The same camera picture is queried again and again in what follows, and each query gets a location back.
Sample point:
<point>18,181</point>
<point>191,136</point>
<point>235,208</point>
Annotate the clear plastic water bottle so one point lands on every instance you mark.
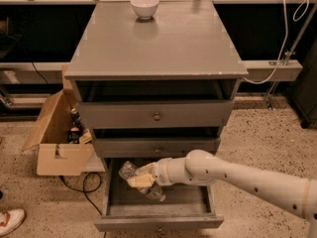
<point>153,192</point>

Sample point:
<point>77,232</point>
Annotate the metal diagonal bracket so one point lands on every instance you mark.
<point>274,84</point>

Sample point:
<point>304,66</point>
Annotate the grey top drawer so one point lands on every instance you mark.
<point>155,115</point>

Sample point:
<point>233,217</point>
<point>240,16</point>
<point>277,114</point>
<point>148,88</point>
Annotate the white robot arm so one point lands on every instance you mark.
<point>295,195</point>

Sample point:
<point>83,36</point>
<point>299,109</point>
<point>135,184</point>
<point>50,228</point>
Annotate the white ceramic bowl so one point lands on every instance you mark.
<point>145,9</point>

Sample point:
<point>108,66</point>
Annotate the open cardboard box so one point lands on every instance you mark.
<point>56,157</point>

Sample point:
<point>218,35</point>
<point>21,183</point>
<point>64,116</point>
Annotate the white sneaker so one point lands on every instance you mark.
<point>10,220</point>

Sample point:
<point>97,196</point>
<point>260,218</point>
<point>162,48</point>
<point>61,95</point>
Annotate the grey middle drawer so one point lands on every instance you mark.
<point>153,147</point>

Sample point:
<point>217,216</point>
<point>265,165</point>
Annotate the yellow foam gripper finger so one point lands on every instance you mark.
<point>145,170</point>
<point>144,180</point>

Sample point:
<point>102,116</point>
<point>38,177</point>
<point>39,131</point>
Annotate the grey wooden drawer cabinet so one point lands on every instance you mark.
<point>182,54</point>

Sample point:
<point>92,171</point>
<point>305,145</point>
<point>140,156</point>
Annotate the grey open bottom drawer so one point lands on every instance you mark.
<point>124,208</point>

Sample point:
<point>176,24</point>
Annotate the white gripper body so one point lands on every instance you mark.
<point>160,173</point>

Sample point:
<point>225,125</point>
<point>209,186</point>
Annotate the dark bottle in box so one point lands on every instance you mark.
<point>77,128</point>

